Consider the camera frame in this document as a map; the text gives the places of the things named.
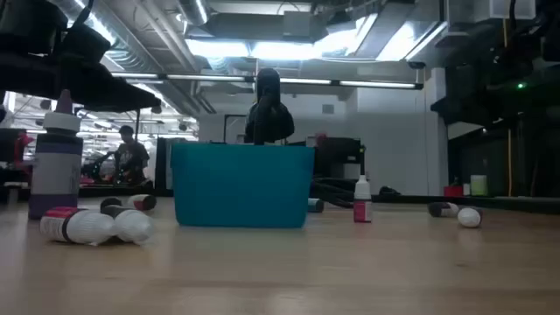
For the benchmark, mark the long ceiling light bar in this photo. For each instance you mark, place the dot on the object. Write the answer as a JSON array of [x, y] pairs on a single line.
[[376, 84]]

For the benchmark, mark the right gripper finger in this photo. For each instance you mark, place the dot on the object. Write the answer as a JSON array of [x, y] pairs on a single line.
[[520, 50], [468, 111]]

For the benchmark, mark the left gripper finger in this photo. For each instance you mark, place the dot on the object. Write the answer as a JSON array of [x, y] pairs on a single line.
[[85, 44], [109, 92]]

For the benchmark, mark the person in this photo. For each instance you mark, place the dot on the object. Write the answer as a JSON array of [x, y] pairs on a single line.
[[22, 142], [131, 157]]

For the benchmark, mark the black monitor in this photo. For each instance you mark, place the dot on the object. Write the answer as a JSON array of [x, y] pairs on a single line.
[[8, 146]]

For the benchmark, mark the small red food coloring bottle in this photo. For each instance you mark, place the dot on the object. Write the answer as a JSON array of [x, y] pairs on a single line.
[[144, 202], [74, 225], [362, 210]]

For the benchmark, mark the small black rounded object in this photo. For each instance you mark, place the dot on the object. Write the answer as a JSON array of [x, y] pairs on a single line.
[[388, 191]]

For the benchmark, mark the black equipment cart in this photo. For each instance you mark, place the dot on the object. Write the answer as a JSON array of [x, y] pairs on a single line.
[[341, 153]]

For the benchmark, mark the grey wall vent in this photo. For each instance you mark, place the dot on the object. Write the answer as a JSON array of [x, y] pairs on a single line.
[[328, 109]]

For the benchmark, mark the small black food coloring bottle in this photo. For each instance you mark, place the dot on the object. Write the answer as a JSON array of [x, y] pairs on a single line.
[[133, 225]]

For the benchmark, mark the black cabinet grey cover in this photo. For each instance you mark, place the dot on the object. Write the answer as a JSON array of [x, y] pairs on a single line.
[[163, 166]]

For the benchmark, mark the black aluminium table frame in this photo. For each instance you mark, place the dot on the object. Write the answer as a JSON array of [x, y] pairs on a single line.
[[503, 204]]

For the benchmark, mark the large purple food coloring bottle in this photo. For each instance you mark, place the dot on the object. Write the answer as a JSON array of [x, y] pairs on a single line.
[[56, 175]]

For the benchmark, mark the black security camera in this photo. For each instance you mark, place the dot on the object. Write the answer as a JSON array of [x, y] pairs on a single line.
[[416, 65]]

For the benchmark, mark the teal plastic bin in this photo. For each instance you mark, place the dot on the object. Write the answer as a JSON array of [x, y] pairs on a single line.
[[240, 188]]

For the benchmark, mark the red box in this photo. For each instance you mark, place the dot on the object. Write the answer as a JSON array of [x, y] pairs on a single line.
[[453, 191]]

